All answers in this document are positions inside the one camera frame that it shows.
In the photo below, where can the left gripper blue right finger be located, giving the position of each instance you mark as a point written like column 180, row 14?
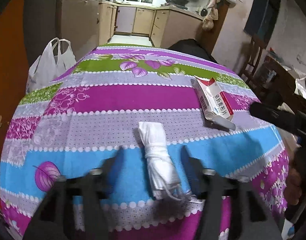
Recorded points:
column 193, row 171

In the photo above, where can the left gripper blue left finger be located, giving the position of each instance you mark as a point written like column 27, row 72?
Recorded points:
column 111, row 169

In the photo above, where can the white knotted cloth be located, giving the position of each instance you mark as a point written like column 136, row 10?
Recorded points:
column 164, row 180

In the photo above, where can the kitchen base cabinets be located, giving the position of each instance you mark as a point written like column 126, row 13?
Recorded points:
column 164, row 26

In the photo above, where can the operator hand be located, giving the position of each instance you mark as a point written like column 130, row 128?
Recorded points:
column 296, row 176

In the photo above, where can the white plastic sheet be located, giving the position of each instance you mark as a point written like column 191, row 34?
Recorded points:
column 300, row 85

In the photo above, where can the dark wooden table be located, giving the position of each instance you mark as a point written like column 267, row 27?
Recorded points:
column 277, row 86

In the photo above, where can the floral striped tablecloth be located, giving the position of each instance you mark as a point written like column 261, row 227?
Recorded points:
column 151, row 102

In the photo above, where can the white red medicine box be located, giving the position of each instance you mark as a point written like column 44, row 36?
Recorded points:
column 214, row 103

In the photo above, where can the dark wooden chair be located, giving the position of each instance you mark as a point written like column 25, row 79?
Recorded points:
column 257, row 46

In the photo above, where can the black cloth covered object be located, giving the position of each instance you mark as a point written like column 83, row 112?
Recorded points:
column 192, row 47

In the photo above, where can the white plastic shopping bag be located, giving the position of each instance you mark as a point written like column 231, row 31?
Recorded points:
column 56, row 58

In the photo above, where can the brown wooden wardrobe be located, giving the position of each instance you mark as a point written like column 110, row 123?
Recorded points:
column 13, row 61

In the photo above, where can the grey refrigerator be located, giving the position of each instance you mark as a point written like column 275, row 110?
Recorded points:
column 73, row 20

